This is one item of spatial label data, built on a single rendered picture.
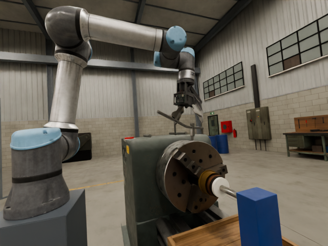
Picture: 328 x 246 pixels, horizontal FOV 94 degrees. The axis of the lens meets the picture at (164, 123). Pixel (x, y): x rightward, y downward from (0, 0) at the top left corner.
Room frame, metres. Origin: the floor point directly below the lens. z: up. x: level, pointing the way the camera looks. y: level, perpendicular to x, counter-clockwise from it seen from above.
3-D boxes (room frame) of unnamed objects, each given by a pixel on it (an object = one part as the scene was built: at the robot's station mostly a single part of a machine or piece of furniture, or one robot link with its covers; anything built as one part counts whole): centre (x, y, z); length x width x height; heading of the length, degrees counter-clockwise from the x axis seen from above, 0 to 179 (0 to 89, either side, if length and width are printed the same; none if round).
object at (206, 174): (0.60, -0.17, 1.08); 0.09 x 0.09 x 0.09; 20
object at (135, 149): (1.11, 0.05, 1.06); 0.59 x 0.48 x 0.39; 20
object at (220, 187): (0.50, -0.20, 1.08); 0.13 x 0.07 x 0.07; 20
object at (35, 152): (0.47, 0.39, 1.27); 0.13 x 0.12 x 0.14; 12
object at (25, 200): (0.46, 0.39, 1.15); 0.15 x 0.15 x 0.10
